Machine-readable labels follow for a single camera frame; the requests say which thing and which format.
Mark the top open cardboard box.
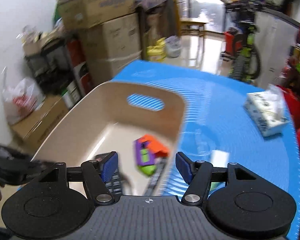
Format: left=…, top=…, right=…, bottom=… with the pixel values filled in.
left=57, top=0, right=135, bottom=30

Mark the black remote control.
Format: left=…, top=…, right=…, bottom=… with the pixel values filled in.
left=94, top=152, right=123, bottom=200

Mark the blue silicone table mat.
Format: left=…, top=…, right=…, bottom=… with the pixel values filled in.
left=114, top=60, right=300, bottom=239

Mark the beige plastic storage bin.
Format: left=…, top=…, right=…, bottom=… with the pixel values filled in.
left=34, top=82, right=186, bottom=196

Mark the translucent plastic bag on floor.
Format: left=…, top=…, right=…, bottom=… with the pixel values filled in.
left=165, top=36, right=181, bottom=58

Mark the middle stacked cardboard box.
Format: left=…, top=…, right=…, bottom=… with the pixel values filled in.
left=78, top=14, right=141, bottom=60

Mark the white cabinet appliance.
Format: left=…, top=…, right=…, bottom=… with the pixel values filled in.
left=255, top=10, right=300, bottom=89

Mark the red black appliance box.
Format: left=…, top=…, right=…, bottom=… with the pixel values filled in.
left=66, top=37, right=94, bottom=97

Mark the orange purple green toy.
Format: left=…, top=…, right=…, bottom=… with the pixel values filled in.
left=134, top=134, right=170, bottom=177

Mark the green black bicycle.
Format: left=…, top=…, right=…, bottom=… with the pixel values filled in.
left=220, top=0, right=263, bottom=84

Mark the wooden stool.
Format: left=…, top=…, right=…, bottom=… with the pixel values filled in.
left=180, top=17, right=207, bottom=50

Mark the white tissue pack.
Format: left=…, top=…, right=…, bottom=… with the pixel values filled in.
left=243, top=84, right=288, bottom=137

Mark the yellow oil jug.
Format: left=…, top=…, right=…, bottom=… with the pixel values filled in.
left=147, top=37, right=166, bottom=62

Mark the floor cardboard box with print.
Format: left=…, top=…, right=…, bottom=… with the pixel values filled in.
left=10, top=95, right=69, bottom=152

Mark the black metal shelf rack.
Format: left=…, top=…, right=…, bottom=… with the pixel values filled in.
left=25, top=38, right=82, bottom=108

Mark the small clear glass cup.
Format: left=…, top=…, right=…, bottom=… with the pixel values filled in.
left=180, top=128, right=217, bottom=160

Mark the white red plastic bag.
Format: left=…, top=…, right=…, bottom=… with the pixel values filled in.
left=1, top=67, right=45, bottom=125

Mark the wrapped bottom cardboard box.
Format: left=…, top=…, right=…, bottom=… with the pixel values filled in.
left=87, top=51, right=141, bottom=86

